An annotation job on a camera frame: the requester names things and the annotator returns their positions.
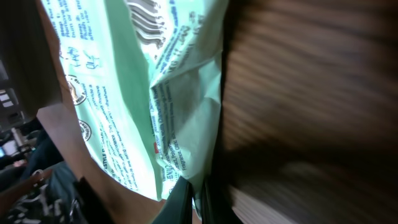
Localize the teal snack packet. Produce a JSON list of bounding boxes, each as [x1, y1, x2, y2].
[[42, 0, 228, 200]]

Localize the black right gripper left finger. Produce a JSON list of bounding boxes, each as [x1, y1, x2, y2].
[[152, 177, 192, 224]]

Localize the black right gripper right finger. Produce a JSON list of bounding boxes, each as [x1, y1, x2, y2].
[[201, 179, 243, 224]]

